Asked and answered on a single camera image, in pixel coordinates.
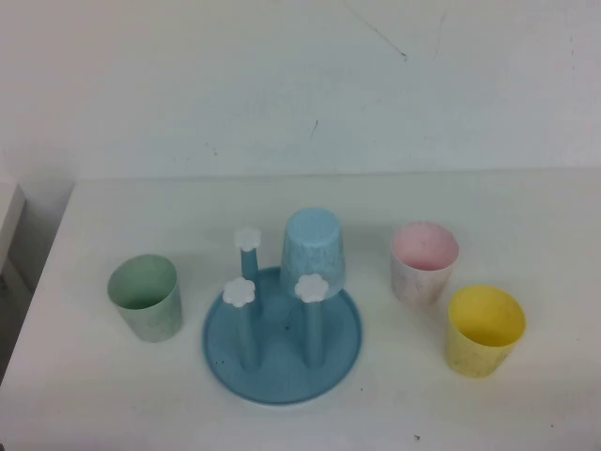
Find blue plastic cup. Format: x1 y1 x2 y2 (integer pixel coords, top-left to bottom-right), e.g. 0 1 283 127
279 209 347 300

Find green plastic cup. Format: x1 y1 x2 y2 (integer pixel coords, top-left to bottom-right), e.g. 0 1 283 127
106 253 183 344

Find blue cup stand white caps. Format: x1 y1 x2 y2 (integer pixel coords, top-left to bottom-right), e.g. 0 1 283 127
201 225 365 406

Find pink plastic cup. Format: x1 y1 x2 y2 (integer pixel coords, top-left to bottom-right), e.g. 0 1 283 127
390 221 460 309

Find yellow plastic cup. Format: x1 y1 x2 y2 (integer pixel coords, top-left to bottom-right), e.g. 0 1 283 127
444 285 527 379

